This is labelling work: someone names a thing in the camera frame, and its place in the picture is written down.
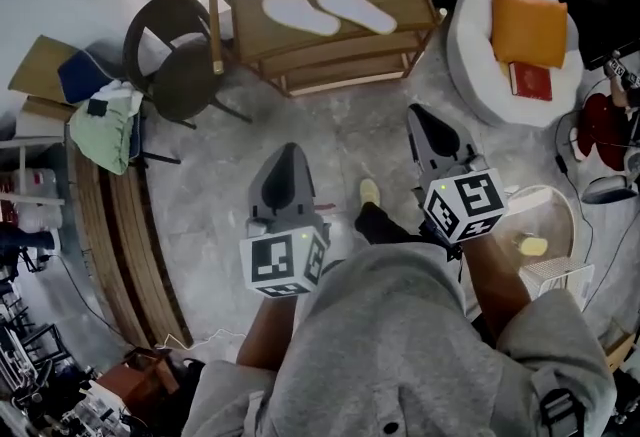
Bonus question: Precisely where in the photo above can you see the black harness buckle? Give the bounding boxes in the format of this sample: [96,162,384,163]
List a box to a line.
[539,387,586,437]

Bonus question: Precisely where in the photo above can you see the person's right leg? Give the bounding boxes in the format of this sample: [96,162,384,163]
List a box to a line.
[354,202,426,247]

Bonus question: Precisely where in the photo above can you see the person's left forearm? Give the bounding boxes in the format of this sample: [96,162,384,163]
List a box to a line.
[235,294,299,371]

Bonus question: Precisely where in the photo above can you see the white round beanbag seat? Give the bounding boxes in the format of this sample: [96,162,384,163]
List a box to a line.
[446,0,585,128]

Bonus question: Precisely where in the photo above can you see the black cabinet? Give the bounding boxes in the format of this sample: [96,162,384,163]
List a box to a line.
[558,0,640,72]

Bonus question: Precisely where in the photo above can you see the white cloth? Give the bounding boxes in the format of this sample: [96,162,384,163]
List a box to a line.
[99,79,146,116]

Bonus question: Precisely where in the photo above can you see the white cable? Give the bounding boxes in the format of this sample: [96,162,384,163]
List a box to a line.
[159,328,249,351]

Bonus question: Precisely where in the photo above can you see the brown cardboard sheet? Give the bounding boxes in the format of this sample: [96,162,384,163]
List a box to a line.
[7,34,89,124]

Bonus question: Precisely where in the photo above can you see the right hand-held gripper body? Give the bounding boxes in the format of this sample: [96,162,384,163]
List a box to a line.
[422,154,509,245]

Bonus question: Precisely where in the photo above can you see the blue chair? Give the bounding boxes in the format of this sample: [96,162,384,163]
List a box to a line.
[57,49,182,176]

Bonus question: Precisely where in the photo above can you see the red book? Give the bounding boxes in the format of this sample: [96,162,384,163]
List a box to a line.
[507,60,554,102]

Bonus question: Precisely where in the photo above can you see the white shelf unit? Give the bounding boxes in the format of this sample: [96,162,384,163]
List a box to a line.
[0,134,66,206]

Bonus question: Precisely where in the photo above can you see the brown box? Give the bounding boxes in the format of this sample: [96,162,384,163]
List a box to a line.
[94,349,181,409]

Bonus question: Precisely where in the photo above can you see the dark wicker chair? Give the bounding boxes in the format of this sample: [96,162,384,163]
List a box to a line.
[123,0,254,130]

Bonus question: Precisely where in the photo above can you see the stack of wooden planks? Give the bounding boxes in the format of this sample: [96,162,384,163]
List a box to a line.
[64,144,194,351]

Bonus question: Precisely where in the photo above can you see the grey steam iron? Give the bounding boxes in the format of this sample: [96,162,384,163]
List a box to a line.
[582,159,640,205]

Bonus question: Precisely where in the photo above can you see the round white bin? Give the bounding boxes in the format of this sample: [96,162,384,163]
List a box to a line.
[499,184,576,276]

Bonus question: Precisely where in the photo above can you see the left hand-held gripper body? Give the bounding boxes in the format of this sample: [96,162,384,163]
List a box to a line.
[239,204,331,299]

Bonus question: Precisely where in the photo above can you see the person's grey sweatshirt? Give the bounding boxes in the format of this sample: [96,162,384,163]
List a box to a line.
[182,242,619,437]

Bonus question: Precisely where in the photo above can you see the white slipper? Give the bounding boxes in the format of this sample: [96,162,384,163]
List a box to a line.
[261,0,342,37]
[315,0,399,36]

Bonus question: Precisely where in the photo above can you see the orange cushion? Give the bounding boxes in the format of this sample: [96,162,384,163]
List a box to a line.
[490,0,570,71]

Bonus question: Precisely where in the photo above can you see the person's right pale shoe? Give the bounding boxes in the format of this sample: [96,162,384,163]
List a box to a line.
[358,178,382,205]

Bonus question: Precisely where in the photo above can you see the white perforated basket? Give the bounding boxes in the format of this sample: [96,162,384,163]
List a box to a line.
[518,258,596,311]

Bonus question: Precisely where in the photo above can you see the green cloth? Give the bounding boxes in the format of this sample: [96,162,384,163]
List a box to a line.
[68,94,139,176]

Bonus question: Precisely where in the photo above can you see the person's right forearm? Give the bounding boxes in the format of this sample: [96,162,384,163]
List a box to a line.
[462,234,532,346]

